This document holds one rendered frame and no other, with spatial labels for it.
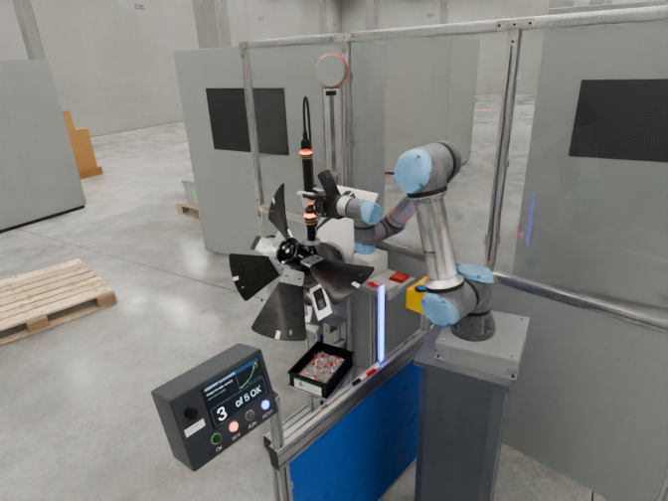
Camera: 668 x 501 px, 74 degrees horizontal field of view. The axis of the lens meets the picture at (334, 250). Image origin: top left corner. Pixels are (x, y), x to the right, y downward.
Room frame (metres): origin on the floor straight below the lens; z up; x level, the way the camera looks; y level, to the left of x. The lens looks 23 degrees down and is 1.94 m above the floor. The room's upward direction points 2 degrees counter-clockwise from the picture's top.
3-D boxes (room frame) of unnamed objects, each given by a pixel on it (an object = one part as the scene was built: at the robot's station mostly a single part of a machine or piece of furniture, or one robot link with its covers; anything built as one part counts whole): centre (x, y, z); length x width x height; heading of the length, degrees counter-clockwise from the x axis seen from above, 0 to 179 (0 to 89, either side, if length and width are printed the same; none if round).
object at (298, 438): (1.33, -0.10, 0.82); 0.90 x 0.04 x 0.08; 136
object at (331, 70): (2.36, -0.02, 1.88); 0.16 x 0.07 x 0.16; 81
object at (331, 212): (1.58, 0.01, 1.45); 0.12 x 0.08 x 0.09; 46
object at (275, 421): (1.02, 0.20, 0.96); 0.03 x 0.03 x 0.20; 46
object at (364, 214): (1.47, -0.11, 1.45); 0.11 x 0.08 x 0.09; 46
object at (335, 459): (1.33, -0.10, 0.45); 0.82 x 0.02 x 0.66; 136
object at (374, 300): (2.13, -0.21, 0.42); 0.04 x 0.04 x 0.83; 46
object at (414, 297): (1.61, -0.38, 1.02); 0.16 x 0.10 x 0.11; 136
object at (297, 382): (1.40, 0.06, 0.85); 0.22 x 0.17 x 0.07; 150
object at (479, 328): (1.28, -0.46, 1.13); 0.15 x 0.15 x 0.10
